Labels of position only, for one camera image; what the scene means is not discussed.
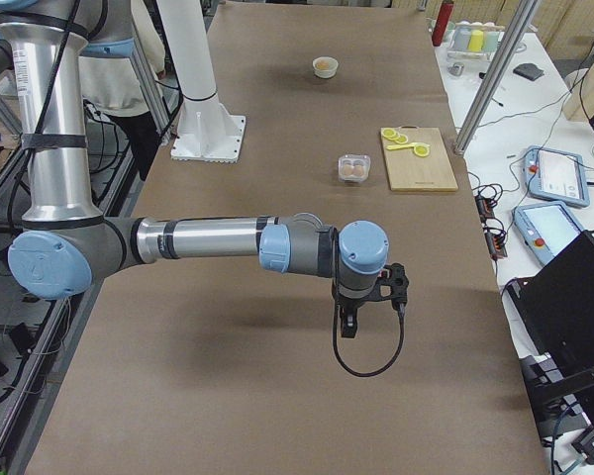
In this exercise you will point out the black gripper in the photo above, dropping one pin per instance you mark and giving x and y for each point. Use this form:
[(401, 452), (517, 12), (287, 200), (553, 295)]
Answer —
[(350, 305)]

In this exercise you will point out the clear plastic egg box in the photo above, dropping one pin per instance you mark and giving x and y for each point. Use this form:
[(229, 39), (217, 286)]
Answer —
[(354, 159)]

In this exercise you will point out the white ceramic bowl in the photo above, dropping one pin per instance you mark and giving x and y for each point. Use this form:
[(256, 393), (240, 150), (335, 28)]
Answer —
[(325, 73)]

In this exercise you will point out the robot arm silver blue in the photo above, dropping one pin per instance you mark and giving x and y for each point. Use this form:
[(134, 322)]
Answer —
[(67, 244)]

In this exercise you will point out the wooden cutting board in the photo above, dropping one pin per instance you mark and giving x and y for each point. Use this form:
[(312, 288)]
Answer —
[(409, 173)]

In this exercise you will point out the black orange power strip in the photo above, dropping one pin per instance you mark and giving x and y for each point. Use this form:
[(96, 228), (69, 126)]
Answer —
[(493, 229)]

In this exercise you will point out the lemon slice far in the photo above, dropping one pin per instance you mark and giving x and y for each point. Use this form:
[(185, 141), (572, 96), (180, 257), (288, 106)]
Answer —
[(388, 133)]

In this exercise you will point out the lower blue teach pendant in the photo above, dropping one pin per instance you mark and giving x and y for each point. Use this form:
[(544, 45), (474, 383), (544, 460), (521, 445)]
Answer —
[(547, 228)]

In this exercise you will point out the blue teach pendant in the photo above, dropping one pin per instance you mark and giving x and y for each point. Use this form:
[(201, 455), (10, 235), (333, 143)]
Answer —
[(547, 228), (552, 174)]

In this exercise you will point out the black monitor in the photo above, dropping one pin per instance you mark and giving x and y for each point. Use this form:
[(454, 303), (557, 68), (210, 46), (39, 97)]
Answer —
[(557, 308)]

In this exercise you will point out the upper blue teach pendant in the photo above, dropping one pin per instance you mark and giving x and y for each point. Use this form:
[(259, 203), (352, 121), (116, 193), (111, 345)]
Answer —
[(552, 174)]

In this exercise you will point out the small metal cup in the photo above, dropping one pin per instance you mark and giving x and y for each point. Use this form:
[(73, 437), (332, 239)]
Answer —
[(456, 69)]

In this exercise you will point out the rack with coloured cups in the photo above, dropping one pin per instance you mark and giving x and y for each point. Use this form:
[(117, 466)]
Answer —
[(474, 40)]

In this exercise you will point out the dark grey cloth pad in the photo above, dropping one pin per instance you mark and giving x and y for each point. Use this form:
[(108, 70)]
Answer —
[(528, 71)]

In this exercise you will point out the red bottle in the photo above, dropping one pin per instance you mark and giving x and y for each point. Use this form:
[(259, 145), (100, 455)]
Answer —
[(441, 22)]

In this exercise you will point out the person in cream sweater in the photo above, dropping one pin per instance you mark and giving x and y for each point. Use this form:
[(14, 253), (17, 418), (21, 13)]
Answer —
[(113, 88)]

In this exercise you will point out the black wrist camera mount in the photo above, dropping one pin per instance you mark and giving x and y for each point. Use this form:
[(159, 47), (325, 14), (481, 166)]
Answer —
[(392, 285)]

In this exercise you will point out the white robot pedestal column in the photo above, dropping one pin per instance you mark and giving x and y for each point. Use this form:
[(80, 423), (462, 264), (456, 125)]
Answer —
[(205, 130)]

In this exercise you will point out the aluminium frame post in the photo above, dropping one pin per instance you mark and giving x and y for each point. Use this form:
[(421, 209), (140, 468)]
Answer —
[(514, 33)]

